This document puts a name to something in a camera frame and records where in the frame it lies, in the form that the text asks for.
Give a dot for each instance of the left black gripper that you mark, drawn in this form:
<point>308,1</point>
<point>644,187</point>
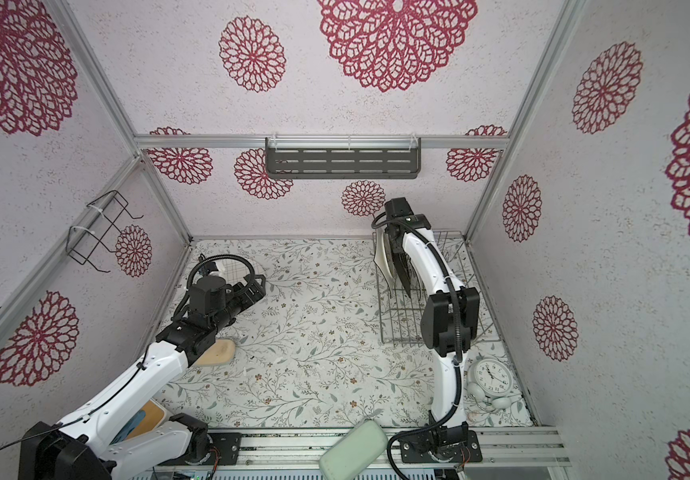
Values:
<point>258,291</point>

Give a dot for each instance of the round plaid white plate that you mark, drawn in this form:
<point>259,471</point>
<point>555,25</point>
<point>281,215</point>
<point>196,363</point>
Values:
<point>232,271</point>

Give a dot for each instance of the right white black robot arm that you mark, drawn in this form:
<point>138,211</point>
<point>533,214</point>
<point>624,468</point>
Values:
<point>406,248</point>

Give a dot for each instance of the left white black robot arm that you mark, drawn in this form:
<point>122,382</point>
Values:
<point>78,446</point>

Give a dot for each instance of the white plate at rack back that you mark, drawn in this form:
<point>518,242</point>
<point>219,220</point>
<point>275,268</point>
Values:
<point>382,258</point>

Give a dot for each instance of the dark square plate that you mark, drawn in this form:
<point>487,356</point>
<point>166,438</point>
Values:
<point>400,262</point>

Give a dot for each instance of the beige oval sponge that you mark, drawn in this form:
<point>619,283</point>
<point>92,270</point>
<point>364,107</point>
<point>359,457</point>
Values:
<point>221,352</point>

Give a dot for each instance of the wooden top tissue box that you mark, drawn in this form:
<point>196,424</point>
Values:
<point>148,418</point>

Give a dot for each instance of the white alarm clock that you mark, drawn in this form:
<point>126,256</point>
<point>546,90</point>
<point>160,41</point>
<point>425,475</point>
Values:
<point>491,384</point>

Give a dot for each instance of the green rounded pad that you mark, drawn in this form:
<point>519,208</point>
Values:
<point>354,452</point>

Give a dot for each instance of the wire dish rack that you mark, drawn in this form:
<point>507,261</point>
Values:
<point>400,313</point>

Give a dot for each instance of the grey wall shelf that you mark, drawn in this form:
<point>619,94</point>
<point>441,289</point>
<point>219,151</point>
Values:
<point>347,159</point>

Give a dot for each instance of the black wire wall basket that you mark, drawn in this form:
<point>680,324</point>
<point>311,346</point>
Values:
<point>105,211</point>

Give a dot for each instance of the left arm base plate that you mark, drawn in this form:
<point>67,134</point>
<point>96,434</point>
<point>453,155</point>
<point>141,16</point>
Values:
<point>223,448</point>

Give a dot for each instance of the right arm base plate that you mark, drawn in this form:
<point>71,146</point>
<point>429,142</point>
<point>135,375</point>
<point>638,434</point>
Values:
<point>457,445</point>

